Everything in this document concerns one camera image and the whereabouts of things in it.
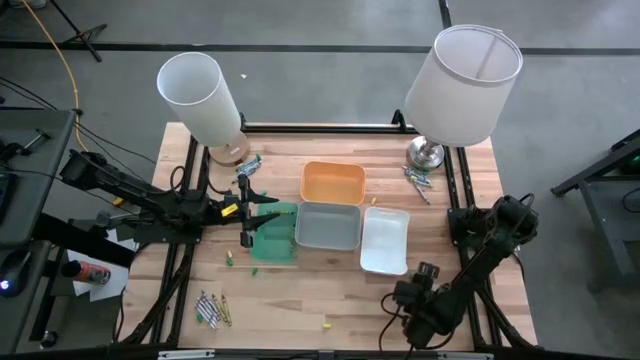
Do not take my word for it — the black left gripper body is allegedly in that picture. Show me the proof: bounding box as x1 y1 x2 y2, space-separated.
212 173 253 249

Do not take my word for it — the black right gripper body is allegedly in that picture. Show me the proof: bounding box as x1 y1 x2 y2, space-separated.
392 260 442 311

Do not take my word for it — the green translucent plastic bin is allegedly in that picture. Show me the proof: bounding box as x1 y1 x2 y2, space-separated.
249 201 300 265

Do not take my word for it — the white plastic bin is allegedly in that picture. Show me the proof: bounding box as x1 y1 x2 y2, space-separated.
359 206 411 276

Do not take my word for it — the grey plastic bin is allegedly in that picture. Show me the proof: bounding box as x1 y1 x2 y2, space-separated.
294 201 363 251

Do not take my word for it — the orange plastic bin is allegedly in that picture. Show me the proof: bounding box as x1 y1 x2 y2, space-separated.
299 160 367 206

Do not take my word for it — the cylinder shade wooden base lamp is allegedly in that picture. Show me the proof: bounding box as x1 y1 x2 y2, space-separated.
156 51 251 167

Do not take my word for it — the white paper sheet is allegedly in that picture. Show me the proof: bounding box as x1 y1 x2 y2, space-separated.
104 228 139 252
69 249 130 303

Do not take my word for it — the black support beam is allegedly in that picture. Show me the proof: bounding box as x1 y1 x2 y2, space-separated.
30 213 137 269

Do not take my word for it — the orange black spray can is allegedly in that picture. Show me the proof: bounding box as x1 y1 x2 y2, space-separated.
61 259 112 286

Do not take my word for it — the dark metal cart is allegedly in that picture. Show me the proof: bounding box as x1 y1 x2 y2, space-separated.
551 128 640 292

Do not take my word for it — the grey side table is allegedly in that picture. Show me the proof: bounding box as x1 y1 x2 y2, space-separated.
0 107 77 247

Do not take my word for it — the cone shade chrome base lamp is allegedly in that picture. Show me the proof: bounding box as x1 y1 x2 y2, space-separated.
404 23 524 171

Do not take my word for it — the dark tablet device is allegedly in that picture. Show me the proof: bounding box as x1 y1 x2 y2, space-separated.
0 172 14 226

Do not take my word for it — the black tripod stand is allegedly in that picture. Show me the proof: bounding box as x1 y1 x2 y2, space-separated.
47 0 109 64

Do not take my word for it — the dark grey desk surface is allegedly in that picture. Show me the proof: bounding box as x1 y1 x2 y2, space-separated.
0 240 67 354

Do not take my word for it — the silver metal bracket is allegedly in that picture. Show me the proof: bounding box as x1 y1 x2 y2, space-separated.
437 351 495 360
157 349 216 360

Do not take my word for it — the black aluminium frame rail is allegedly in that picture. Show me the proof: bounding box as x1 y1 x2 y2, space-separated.
442 146 489 349
169 144 212 346
455 146 506 347
149 135 199 346

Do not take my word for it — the black table edge rail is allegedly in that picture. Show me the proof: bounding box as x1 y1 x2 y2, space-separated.
239 122 419 135
0 343 640 360

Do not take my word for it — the black cable bundle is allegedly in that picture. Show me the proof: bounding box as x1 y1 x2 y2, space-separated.
462 249 536 349
117 244 194 346

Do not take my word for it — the black floor cable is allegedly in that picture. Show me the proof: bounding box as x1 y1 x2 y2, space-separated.
0 75 57 110
73 122 158 166

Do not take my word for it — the yellow cable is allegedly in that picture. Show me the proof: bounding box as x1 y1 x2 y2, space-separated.
20 0 124 206

